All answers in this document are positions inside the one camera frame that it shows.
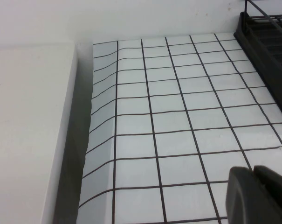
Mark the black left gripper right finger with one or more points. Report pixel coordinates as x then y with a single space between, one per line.
273 196

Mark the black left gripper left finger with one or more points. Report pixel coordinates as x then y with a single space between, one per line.
238 193

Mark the white black-grid tablecloth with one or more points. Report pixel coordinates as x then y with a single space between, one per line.
173 130

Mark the black plastic drip tray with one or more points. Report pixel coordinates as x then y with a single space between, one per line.
266 46

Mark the white box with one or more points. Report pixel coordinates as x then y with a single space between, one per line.
26 116

